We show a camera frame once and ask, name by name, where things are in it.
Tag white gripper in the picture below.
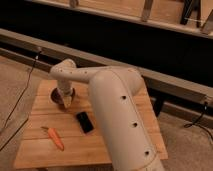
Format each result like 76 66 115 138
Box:
60 88 74 108

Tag dark ceramic bowl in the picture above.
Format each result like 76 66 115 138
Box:
50 88 75 105

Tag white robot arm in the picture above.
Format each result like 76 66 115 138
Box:
50 59 165 171

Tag black phone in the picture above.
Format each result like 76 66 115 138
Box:
76 112 94 133

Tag orange carrot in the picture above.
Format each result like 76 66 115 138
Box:
43 127 64 151

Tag wooden table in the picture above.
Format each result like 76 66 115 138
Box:
13 76 169 170

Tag black cable left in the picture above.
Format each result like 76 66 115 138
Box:
0 47 43 152

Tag black cable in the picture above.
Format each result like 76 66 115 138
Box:
0 47 43 152
183 100 213 141

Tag black cable right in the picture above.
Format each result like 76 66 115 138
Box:
183 100 213 141

